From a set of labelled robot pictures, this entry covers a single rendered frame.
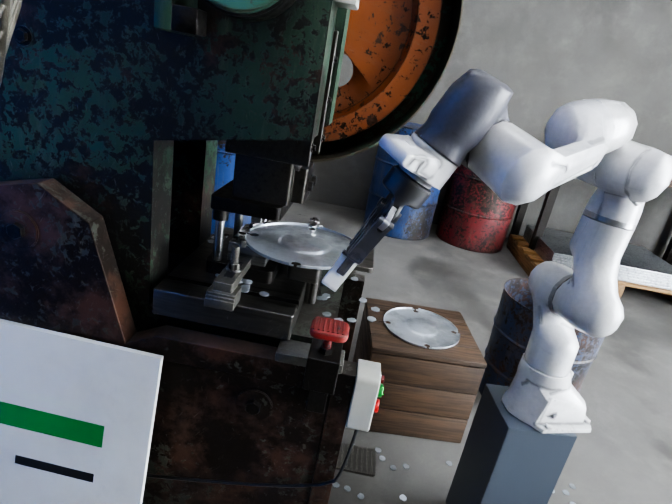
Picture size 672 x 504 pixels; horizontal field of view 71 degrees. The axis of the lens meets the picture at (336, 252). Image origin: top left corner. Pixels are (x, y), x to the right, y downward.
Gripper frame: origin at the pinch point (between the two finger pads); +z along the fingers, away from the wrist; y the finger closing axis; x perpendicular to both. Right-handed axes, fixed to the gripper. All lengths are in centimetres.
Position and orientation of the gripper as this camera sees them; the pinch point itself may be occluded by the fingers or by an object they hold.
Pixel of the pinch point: (340, 271)
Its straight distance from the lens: 81.7
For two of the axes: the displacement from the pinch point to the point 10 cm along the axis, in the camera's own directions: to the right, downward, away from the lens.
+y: 1.0, -3.3, 9.4
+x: -8.1, -5.7, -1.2
